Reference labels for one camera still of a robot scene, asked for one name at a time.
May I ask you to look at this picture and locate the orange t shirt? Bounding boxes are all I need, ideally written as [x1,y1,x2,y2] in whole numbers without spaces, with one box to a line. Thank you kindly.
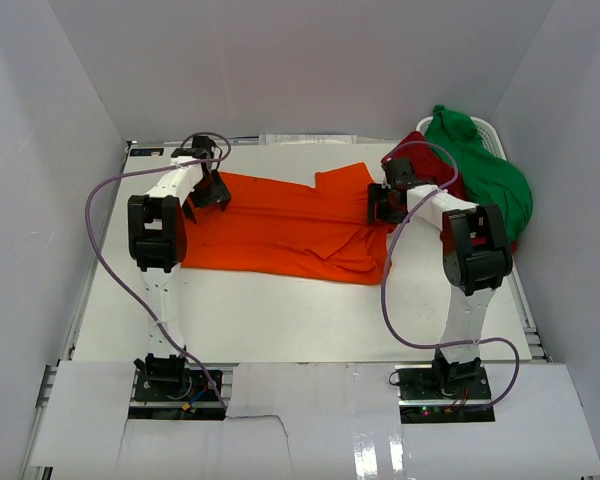
[182,163,393,285]

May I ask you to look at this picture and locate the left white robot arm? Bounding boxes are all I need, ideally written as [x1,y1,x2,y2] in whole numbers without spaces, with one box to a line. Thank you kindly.
[127,133,232,365]

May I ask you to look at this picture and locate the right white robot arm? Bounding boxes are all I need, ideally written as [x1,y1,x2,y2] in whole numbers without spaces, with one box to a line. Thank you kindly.
[367,158,513,399]

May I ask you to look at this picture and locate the red t shirt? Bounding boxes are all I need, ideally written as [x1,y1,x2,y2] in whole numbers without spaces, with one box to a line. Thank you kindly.
[381,130,519,256]

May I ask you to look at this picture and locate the black label sticker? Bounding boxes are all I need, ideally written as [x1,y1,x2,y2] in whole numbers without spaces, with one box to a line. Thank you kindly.
[129,147,164,157]

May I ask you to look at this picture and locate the white paper sheet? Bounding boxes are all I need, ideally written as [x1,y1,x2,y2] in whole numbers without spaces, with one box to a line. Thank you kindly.
[229,134,357,146]

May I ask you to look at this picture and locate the green t shirt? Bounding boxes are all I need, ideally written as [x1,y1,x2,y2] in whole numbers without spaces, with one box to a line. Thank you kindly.
[425,104,533,242]

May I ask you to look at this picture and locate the white perforated laundry basket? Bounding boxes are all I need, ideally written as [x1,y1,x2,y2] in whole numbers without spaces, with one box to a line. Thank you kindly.
[415,116,507,161]

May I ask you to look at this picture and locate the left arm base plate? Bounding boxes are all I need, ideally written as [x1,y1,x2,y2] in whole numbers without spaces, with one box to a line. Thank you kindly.
[128,369,226,421]

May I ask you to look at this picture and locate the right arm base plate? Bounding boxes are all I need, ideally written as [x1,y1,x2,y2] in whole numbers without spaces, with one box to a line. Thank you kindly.
[388,367,495,425]

